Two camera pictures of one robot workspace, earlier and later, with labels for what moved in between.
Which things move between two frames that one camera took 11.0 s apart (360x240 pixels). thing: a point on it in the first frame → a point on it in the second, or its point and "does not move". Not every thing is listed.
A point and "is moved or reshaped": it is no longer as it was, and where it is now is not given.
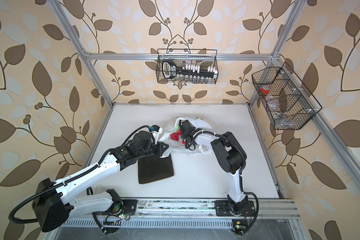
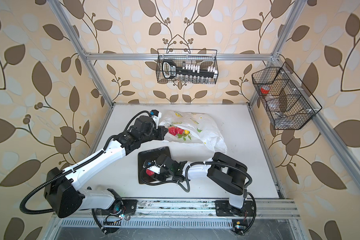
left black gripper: (161, 149) → (161, 132)
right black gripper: (183, 136) → (162, 178)
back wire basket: (176, 66) does not move
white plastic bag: (182, 138) is moved or reshaped
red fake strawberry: (174, 136) → (149, 172)
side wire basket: (288, 104) does not move
